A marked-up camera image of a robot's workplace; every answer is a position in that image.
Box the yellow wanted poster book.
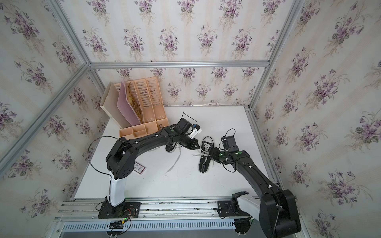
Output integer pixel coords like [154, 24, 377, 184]
[126, 81, 143, 124]

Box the small circuit board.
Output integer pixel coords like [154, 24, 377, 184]
[109, 221, 125, 230]

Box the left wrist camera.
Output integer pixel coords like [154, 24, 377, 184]
[173, 118, 202, 139]

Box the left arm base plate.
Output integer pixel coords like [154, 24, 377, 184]
[95, 198, 141, 219]

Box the aluminium rail frame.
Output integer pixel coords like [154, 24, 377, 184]
[46, 1, 303, 238]

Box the pink folder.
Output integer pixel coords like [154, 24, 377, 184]
[117, 81, 141, 126]

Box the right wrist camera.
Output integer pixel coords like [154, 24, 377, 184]
[221, 135, 239, 153]

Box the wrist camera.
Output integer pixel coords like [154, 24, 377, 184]
[221, 135, 239, 153]
[173, 118, 202, 139]

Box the black canvas sneaker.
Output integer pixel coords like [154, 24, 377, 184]
[197, 136, 214, 174]
[165, 143, 181, 174]

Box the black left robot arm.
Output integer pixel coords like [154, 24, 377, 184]
[106, 125, 202, 207]

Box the red card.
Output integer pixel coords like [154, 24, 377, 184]
[134, 162, 146, 175]

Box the peach plastic file organizer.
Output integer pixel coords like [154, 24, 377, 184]
[116, 76, 169, 139]

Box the beige folder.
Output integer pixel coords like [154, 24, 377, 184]
[100, 82, 131, 129]

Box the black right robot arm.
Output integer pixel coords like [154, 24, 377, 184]
[210, 147, 302, 238]

